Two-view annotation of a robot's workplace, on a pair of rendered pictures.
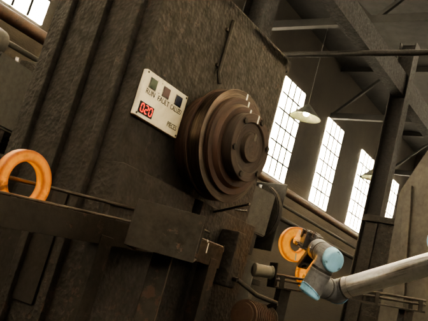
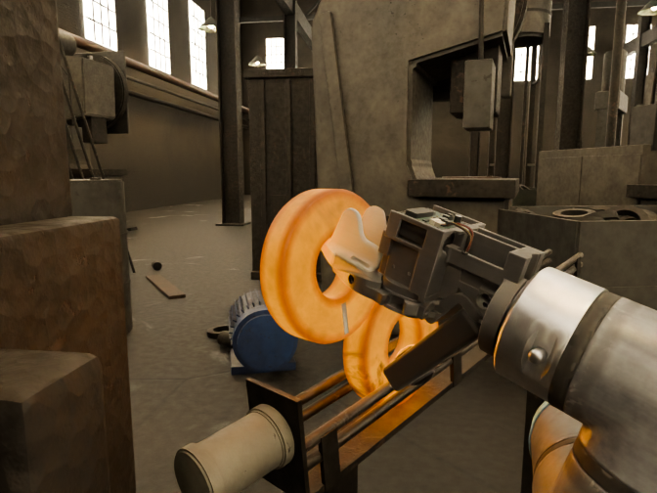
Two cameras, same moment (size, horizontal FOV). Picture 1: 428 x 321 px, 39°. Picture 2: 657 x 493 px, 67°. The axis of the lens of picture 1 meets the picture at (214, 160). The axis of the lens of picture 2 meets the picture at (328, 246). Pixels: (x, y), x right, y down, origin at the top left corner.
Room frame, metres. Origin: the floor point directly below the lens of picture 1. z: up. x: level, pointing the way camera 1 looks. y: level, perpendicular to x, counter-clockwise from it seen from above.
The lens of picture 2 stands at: (2.28, -0.21, 0.92)
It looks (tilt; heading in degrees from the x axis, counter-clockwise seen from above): 8 degrees down; 331
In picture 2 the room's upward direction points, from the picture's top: straight up
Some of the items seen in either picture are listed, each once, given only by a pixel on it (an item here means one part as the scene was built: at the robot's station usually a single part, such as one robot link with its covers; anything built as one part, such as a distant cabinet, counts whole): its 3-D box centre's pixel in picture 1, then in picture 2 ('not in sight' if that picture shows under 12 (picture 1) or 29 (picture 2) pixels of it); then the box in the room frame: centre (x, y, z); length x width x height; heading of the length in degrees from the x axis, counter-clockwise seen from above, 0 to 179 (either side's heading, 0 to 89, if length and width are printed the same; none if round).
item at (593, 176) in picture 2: not in sight; (604, 220); (4.59, -3.99, 0.55); 1.10 x 0.53 x 1.10; 163
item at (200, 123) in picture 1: (227, 145); not in sight; (2.44, -0.04, 1.11); 0.47 x 0.06 x 0.47; 143
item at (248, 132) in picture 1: (246, 147); not in sight; (2.39, -0.12, 1.11); 0.28 x 0.06 x 0.28; 143
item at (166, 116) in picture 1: (160, 104); not in sight; (2.24, 0.25, 1.15); 0.26 x 0.02 x 0.18; 143
